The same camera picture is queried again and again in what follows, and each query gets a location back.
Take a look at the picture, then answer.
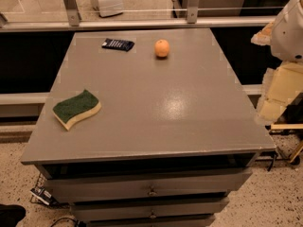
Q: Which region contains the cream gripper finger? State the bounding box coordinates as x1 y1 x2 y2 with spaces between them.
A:
251 23 274 45
256 61 303 125

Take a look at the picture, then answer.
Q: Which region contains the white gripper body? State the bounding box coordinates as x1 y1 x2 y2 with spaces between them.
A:
271 0 303 62

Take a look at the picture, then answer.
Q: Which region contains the green and yellow sponge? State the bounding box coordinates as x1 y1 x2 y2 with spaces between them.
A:
53 90 101 131

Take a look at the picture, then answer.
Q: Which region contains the orange fruit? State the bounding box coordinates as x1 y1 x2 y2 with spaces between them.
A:
154 40 169 58

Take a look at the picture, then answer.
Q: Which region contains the middle grey drawer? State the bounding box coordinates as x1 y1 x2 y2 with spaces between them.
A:
71 197 229 221

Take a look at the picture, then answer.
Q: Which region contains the grey drawer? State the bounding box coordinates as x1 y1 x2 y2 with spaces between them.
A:
45 167 252 203
71 197 229 221
87 215 215 227

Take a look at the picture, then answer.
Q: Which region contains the dark blue snack packet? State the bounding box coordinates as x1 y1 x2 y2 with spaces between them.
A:
101 38 134 52

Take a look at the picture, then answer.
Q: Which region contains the bottom grey drawer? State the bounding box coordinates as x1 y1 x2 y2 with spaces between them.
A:
87 215 215 227

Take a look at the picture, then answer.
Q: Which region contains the top grey drawer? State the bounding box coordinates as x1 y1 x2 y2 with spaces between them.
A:
45 167 252 203

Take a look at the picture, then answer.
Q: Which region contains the power strip on floor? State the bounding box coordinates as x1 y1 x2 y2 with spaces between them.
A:
30 187 53 205

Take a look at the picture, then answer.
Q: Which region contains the black object bottom left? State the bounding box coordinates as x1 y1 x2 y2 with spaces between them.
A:
0 204 26 227

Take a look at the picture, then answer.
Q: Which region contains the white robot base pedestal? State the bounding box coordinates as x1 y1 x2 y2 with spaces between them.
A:
90 0 124 18

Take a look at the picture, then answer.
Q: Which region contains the metal guard rail frame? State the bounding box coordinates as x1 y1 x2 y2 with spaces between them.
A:
0 0 288 32

